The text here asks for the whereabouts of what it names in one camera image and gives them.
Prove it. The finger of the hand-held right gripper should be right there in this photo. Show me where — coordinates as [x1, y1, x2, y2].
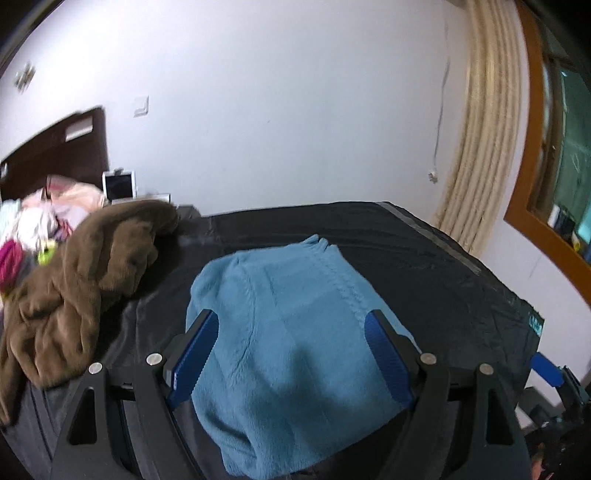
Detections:
[530, 352, 573, 391]

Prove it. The wall lamp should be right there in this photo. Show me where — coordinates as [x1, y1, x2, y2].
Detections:
[13, 62, 37, 90]

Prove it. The magenta knit garment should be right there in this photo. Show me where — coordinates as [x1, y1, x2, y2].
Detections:
[0, 240, 24, 291]

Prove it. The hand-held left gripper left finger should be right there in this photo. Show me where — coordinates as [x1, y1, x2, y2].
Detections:
[50, 308, 220, 480]

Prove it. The white tablet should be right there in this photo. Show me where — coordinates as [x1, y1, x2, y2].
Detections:
[102, 170, 138, 204]

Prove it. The black table cloth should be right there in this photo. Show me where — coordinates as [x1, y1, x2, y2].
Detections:
[0, 200, 546, 480]

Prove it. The white dotted garment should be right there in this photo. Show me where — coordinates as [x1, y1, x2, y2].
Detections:
[0, 198, 61, 250]

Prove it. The brown fleece garment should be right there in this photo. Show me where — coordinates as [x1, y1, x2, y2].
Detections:
[0, 199, 180, 428]

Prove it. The beige curtain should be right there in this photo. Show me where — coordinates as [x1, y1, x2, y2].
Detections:
[429, 0, 529, 257]

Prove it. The blue knit sweater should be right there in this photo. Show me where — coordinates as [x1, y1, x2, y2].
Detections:
[185, 234, 422, 478]

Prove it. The white wall cable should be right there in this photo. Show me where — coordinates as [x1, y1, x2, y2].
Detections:
[427, 18, 451, 183]

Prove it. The striped pink pillow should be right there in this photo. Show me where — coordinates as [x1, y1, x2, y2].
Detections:
[44, 174, 109, 214]

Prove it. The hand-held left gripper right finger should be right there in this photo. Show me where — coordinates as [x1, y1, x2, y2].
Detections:
[364, 310, 532, 480]

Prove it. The wooden window frame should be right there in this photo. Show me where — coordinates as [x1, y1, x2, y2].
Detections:
[503, 0, 591, 305]

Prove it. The dark wooden headboard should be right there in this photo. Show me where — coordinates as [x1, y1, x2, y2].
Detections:
[0, 106, 110, 201]

